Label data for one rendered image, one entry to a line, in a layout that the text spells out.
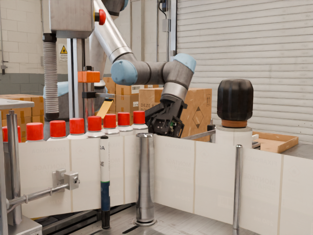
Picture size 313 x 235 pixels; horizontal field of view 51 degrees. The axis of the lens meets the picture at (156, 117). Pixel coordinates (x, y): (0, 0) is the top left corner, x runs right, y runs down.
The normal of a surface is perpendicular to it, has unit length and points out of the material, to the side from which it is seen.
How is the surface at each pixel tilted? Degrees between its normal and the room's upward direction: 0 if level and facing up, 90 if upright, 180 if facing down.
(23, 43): 90
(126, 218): 0
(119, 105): 90
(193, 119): 90
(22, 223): 0
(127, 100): 90
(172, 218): 0
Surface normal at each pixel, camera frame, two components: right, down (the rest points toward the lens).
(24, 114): 0.81, 0.11
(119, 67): -0.65, 0.10
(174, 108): -0.55, -0.41
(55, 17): 0.27, 0.13
